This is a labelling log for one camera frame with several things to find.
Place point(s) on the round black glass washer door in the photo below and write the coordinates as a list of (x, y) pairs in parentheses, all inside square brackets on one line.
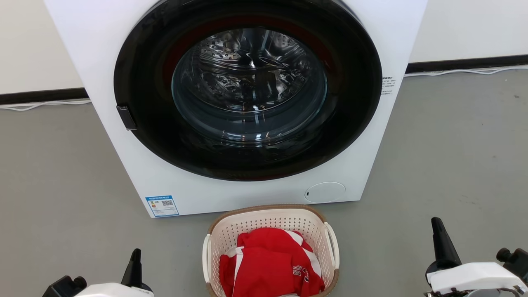
[(156, 140)]

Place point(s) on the round white filter cover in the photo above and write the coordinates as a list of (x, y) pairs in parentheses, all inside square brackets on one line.
[(325, 192)]

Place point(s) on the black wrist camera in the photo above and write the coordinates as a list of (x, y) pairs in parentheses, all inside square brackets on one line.
[(62, 288), (515, 262)]

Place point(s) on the red and white garment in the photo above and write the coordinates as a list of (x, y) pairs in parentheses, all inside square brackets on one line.
[(268, 264)]

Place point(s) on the blue energy label sticker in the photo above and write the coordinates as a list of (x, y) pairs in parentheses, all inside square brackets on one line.
[(162, 206)]

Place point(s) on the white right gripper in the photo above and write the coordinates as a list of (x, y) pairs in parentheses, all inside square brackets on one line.
[(474, 278)]

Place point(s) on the small printed text sticker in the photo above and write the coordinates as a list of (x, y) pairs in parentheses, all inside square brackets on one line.
[(387, 85)]

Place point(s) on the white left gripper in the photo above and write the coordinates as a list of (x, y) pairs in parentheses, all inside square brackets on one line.
[(115, 291)]

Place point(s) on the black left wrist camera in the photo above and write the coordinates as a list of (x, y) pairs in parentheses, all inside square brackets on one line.
[(62, 288)]

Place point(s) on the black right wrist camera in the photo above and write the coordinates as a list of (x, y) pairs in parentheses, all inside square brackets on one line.
[(515, 262)]

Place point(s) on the cream plastic laundry basket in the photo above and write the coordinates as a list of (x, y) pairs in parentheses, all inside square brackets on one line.
[(268, 218)]

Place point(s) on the white front-load washing machine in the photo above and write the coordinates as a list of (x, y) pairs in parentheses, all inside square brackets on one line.
[(123, 177)]

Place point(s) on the black wall baseboard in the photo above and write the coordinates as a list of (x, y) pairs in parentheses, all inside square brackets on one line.
[(466, 64), (41, 96)]

